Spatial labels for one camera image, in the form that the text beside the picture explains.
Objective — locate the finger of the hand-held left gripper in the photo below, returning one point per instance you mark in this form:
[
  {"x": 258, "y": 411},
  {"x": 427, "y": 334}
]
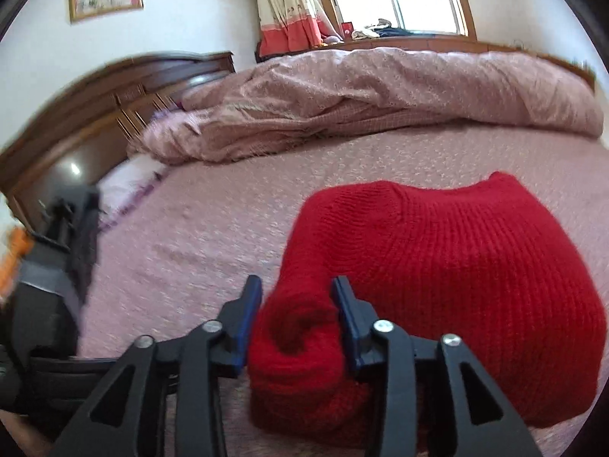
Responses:
[{"x": 81, "y": 238}]

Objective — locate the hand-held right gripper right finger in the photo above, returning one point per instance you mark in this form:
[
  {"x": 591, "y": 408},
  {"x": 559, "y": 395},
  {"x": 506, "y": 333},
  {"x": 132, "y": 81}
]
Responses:
[{"x": 347, "y": 323}]

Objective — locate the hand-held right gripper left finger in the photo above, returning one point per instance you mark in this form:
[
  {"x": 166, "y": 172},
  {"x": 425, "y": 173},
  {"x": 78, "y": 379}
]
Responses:
[{"x": 247, "y": 316}]

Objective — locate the red knit cardigan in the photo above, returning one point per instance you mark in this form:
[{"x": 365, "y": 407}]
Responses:
[{"x": 452, "y": 257}]

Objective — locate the person's left forearm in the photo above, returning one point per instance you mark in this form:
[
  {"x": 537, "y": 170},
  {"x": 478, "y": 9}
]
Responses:
[{"x": 26, "y": 438}]

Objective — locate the white purple pillow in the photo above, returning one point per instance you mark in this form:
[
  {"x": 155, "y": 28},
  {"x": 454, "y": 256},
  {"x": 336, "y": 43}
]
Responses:
[{"x": 123, "y": 185}]

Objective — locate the pink floral bed sheet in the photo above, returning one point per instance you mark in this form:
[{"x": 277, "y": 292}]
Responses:
[{"x": 214, "y": 228}]

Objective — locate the dark wooden headboard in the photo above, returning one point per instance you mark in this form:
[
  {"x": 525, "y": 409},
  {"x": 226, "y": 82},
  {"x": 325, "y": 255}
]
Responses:
[{"x": 71, "y": 119}]

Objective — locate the purple cloth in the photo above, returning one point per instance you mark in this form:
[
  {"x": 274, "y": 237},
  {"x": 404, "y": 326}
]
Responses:
[{"x": 166, "y": 113}]

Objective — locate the pink floral duvet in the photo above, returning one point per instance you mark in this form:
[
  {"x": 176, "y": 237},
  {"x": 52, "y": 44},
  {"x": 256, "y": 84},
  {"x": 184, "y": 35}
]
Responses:
[{"x": 380, "y": 85}]

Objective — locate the white cloth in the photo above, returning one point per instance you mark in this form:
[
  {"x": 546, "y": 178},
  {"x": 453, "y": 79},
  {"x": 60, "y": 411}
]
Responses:
[{"x": 368, "y": 32}]

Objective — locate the small red box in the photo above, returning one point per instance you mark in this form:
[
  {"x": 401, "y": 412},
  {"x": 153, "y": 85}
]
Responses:
[{"x": 347, "y": 30}]

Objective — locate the dark blue cloth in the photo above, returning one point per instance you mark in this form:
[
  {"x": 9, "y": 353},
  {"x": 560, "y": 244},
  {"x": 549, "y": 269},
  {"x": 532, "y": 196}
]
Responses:
[{"x": 404, "y": 32}]

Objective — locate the cream and red curtain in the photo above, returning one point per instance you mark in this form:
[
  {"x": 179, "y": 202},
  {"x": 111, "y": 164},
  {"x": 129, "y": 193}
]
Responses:
[{"x": 285, "y": 9}]

